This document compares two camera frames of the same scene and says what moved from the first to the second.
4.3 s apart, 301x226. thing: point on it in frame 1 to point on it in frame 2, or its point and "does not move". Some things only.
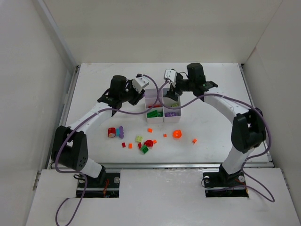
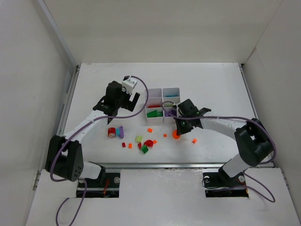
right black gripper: (172, 92) to (182, 125)
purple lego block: (170, 114) does not move
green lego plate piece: (152, 114) does not move
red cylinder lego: (111, 132) does not move
